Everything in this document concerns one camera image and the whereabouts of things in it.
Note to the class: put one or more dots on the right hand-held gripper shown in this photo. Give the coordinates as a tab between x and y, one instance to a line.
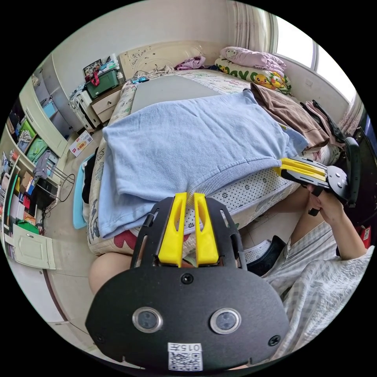
337	179

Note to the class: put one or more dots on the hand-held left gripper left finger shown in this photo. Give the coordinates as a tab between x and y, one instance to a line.
174	229

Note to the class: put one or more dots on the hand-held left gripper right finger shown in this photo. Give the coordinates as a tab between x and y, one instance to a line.
205	235

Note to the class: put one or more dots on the light blue long sleeve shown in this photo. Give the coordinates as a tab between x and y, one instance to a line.
188	141

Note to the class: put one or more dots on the person's right forearm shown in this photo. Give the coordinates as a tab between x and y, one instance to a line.
349	235

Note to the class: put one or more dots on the person's right hand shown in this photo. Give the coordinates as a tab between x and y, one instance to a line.
330	207

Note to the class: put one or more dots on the pile of clothes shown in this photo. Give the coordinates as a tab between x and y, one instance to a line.
288	115

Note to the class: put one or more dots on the yellow pillow with duck print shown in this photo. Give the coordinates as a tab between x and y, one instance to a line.
259	78

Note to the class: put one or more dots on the light blue floor mat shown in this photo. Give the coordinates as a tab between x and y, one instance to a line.
78	194

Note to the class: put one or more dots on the person's body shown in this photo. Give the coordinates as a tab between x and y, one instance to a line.
309	279

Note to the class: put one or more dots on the pink pillow with cat print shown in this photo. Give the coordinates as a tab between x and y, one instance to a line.
253	57

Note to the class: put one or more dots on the window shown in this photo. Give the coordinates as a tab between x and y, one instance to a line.
297	44

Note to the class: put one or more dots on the red and white carton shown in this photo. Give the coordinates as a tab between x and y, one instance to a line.
81	144

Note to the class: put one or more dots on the bed with printed quilt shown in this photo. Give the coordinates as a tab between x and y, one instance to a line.
206	78

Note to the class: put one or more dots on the grey folding board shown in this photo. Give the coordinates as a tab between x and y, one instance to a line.
170	89

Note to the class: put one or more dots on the nightstand with green box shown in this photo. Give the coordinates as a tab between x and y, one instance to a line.
106	101

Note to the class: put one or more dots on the pale curtain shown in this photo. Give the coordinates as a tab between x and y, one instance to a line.
250	25

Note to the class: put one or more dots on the purple garment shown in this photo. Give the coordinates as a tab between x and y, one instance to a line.
191	62

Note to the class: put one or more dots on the cluttered open shelf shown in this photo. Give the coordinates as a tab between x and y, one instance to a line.
20	182

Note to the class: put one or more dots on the pale green wardrobe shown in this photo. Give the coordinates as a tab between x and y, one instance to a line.
50	97

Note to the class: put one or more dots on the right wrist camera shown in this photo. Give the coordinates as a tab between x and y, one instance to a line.
353	165

